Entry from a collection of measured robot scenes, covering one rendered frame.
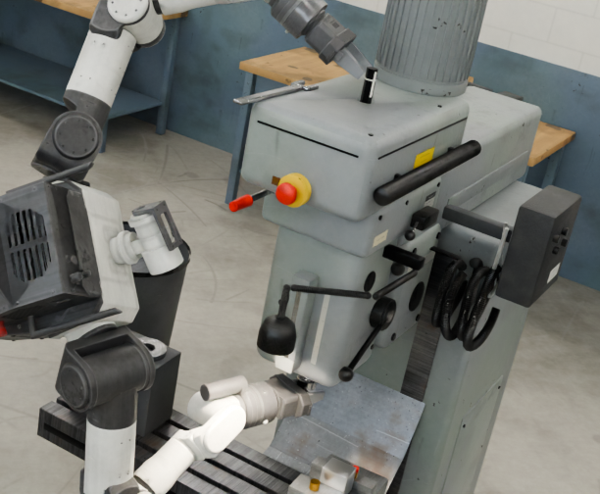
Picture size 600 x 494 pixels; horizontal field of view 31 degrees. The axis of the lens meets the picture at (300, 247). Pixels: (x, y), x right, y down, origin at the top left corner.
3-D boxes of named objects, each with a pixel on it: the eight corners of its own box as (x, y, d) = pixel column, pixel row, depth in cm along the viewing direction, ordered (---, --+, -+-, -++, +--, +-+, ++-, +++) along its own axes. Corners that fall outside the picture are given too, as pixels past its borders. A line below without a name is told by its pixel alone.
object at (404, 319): (385, 354, 232) (412, 245, 221) (289, 312, 241) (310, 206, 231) (421, 324, 247) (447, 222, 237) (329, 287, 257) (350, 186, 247)
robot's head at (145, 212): (136, 260, 196) (168, 254, 192) (118, 218, 194) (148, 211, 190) (157, 245, 201) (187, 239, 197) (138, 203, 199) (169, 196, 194)
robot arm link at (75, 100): (69, 82, 196) (42, 151, 194) (116, 101, 198) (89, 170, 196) (63, 94, 207) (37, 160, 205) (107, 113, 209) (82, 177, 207)
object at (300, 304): (290, 374, 217) (310, 281, 208) (274, 367, 218) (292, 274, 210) (300, 367, 220) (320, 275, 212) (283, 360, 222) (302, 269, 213)
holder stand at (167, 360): (143, 438, 255) (154, 366, 247) (70, 403, 263) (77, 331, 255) (172, 417, 265) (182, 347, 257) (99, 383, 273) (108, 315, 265)
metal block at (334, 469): (341, 501, 233) (347, 478, 230) (317, 490, 235) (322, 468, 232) (351, 489, 237) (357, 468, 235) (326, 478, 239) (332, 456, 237)
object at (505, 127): (403, 261, 223) (425, 171, 215) (310, 223, 232) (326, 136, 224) (526, 177, 290) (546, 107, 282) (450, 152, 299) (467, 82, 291)
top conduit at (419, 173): (387, 209, 189) (392, 190, 187) (367, 201, 190) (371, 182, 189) (479, 158, 226) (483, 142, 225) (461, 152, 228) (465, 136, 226)
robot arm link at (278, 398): (316, 390, 225) (271, 403, 217) (307, 429, 228) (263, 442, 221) (279, 361, 233) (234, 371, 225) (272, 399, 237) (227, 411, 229)
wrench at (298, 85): (245, 107, 188) (246, 103, 188) (227, 101, 190) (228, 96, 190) (318, 89, 208) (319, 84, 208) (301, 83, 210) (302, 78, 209)
